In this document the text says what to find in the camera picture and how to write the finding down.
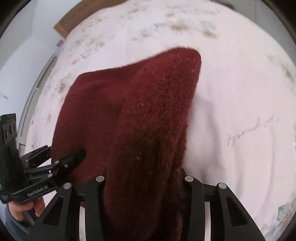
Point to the person's left hand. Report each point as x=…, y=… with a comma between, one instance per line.
x=39, y=206

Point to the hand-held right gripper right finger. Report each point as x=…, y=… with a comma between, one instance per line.
x=192, y=190

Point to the pink floral bed sheet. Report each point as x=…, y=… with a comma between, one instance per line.
x=231, y=92

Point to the dark red fleece sweater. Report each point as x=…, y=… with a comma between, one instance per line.
x=143, y=115

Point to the white bed frame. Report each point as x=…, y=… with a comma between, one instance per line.
x=34, y=92

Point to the wooden headboard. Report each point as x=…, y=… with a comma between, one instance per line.
x=66, y=25

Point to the beige wall socket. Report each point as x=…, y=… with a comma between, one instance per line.
x=60, y=43

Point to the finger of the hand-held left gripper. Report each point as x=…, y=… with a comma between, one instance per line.
x=71, y=158
x=38, y=155

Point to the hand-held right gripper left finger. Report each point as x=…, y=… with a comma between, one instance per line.
x=97, y=190

